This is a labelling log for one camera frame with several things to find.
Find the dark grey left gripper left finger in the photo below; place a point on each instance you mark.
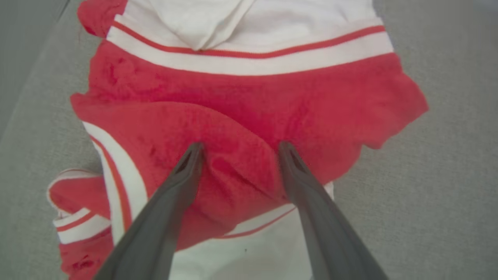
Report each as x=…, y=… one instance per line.
x=155, y=225

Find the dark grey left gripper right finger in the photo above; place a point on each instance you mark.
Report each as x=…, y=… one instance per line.
x=330, y=233

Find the red and white garment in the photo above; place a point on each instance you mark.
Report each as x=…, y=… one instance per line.
x=253, y=97

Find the grey fabric sofa cushion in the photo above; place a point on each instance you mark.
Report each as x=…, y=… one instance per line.
x=447, y=194

